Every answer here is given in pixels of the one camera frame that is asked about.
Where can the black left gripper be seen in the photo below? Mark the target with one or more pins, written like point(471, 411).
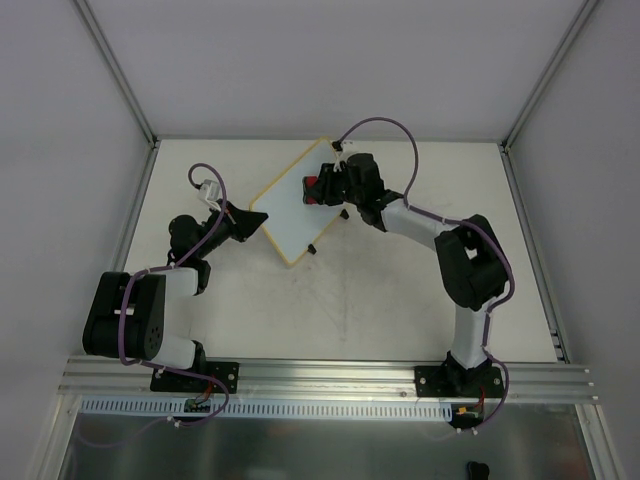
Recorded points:
point(235, 223)

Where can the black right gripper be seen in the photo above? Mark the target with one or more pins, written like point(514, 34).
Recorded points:
point(330, 183)

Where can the red bone-shaped eraser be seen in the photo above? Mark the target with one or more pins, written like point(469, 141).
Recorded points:
point(309, 191)

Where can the yellow framed whiteboard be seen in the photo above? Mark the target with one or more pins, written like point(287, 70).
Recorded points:
point(292, 226)

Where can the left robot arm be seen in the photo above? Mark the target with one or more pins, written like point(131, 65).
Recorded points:
point(126, 320)

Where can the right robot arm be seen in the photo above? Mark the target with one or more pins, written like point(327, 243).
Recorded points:
point(473, 267)

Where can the black object at bottom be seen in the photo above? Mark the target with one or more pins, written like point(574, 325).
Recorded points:
point(477, 471)

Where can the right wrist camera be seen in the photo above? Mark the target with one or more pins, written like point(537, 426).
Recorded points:
point(343, 151)

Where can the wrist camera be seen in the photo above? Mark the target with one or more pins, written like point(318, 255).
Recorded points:
point(210, 193)
point(343, 151)

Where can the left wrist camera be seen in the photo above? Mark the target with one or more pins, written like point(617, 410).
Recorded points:
point(210, 193)

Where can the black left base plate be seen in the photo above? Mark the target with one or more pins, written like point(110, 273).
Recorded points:
point(216, 373)

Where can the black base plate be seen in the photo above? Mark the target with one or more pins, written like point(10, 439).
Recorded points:
point(447, 382)
point(216, 373)

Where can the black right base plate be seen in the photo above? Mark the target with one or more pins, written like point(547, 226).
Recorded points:
point(447, 382)

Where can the aluminium mounting rail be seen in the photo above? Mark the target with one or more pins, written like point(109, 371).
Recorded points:
point(336, 380)

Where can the white slotted cable duct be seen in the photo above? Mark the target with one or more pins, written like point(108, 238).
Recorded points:
point(417, 411)

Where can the left aluminium frame post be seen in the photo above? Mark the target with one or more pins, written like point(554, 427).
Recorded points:
point(98, 37)

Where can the aluminium frame post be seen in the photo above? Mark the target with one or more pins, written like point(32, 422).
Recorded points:
point(98, 37)
point(559, 54)

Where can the right aluminium frame post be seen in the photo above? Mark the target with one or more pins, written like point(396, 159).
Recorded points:
point(559, 54)

